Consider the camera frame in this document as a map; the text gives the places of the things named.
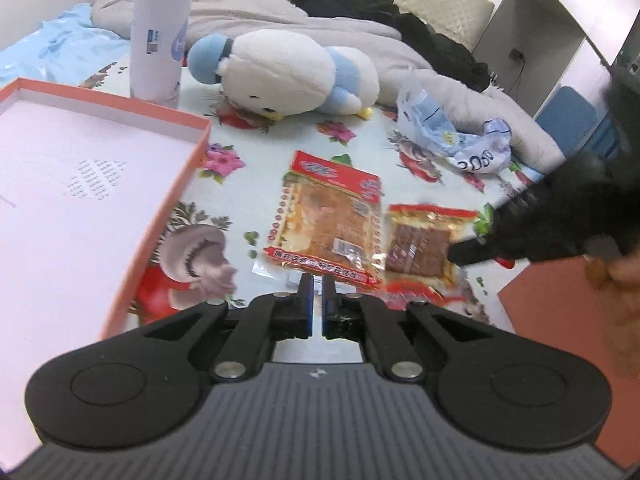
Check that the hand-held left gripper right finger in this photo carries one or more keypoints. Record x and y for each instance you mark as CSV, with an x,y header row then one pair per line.
x,y
328,296

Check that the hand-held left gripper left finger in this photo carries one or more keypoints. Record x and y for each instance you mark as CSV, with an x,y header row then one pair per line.
x,y
306,294

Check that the grey blanket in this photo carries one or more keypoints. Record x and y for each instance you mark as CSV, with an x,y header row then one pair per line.
x,y
240,10

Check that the small red snack packet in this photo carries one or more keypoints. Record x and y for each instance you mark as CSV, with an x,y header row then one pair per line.
x,y
417,245

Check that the blue padded chair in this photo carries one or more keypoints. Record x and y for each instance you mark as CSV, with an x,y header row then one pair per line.
x,y
567,120

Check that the shallow pink box lid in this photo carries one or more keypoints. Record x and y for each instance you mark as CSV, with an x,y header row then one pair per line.
x,y
75,220

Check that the floral tablecloth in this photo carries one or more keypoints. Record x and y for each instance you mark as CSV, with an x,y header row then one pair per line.
x,y
240,200

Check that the white spray bottle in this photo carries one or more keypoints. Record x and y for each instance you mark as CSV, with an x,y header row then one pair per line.
x,y
157,25

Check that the orange snack packet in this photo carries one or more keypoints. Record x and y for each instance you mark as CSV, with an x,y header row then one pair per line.
x,y
325,215

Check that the light blue bedsheet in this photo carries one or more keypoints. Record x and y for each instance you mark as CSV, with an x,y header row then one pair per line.
x,y
55,45

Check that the crumpled blue white plastic bag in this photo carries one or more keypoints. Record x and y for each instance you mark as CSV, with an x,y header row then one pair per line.
x,y
482,152

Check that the clear plastic bag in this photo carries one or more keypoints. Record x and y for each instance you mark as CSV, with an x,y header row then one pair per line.
x,y
425,115

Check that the black clothes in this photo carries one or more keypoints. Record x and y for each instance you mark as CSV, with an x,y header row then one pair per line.
x,y
360,2

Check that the deep pink cardboard box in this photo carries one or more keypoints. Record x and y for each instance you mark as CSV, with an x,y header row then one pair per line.
x,y
550,310

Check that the black wall outlet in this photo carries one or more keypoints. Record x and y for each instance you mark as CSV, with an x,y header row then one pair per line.
x,y
516,55

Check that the person's right hand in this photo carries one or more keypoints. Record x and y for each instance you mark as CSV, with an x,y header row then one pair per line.
x,y
620,305

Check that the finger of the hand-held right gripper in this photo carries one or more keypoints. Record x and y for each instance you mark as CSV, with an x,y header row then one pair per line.
x,y
472,251

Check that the white cabinet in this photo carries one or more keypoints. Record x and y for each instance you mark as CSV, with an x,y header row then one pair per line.
x,y
545,25

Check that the white and blue plush toy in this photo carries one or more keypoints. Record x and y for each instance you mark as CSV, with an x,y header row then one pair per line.
x,y
285,72

